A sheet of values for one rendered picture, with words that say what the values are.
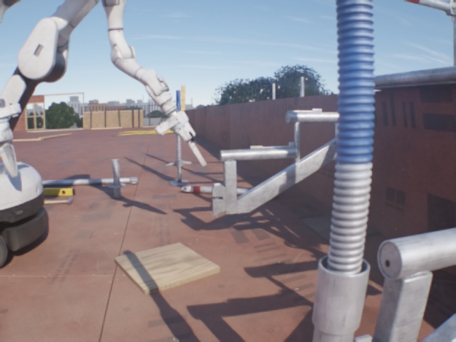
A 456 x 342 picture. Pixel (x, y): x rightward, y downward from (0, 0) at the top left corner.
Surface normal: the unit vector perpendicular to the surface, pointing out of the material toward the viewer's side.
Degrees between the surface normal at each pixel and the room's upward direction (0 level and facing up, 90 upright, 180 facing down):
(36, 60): 91
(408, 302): 90
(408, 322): 90
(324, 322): 90
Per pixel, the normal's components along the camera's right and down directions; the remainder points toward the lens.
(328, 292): -0.70, 0.12
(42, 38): 0.18, 0.17
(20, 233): 0.96, 0.05
